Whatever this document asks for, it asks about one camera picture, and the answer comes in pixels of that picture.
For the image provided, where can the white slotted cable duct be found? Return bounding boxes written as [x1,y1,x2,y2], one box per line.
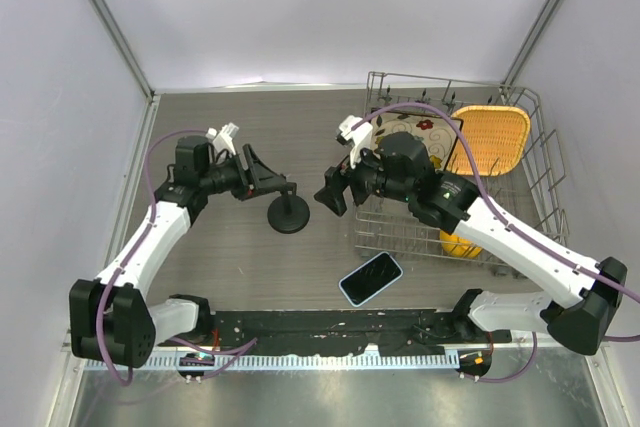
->
[82,352,460,371]

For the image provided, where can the blue-cased smartphone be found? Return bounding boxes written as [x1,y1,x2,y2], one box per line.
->
[338,252,403,307]

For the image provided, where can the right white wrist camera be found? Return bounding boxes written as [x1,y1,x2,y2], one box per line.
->
[336,115,373,169]

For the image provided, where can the aluminium frame post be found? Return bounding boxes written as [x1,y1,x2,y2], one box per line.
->
[88,0,155,100]
[502,0,564,86]

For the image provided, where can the orange woven basket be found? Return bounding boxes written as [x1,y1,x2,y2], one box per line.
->
[453,105,531,177]

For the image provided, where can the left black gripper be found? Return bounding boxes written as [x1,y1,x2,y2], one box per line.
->
[199,144,285,201]

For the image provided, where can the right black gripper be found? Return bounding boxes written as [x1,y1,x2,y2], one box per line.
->
[315,138,414,217]

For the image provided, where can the floral square plate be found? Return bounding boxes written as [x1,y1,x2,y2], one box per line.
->
[371,111,458,171]

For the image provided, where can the black phone stand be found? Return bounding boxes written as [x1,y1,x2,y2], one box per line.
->
[267,182,310,234]

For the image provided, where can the right aluminium frame post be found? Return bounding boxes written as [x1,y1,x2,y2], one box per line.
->
[502,0,564,86]

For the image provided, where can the grey wire dish rack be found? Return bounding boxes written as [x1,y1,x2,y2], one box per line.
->
[354,72,569,278]

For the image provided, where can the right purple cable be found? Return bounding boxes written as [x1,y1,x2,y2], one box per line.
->
[357,101,640,383]

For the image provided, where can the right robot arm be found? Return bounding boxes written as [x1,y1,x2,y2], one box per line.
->
[315,132,628,356]

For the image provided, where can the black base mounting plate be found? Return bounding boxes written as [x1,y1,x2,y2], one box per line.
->
[189,309,512,357]

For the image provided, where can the yellow bowl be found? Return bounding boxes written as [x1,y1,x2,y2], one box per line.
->
[439,231,483,259]

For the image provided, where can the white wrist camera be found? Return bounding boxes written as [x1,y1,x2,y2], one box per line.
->
[205,122,239,156]
[336,115,373,169]

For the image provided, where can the left aluminium frame post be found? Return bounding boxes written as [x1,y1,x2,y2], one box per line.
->
[88,0,155,100]

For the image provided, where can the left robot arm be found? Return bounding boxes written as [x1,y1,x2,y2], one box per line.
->
[69,124,310,369]

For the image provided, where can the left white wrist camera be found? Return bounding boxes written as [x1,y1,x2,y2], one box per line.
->
[205,122,239,156]

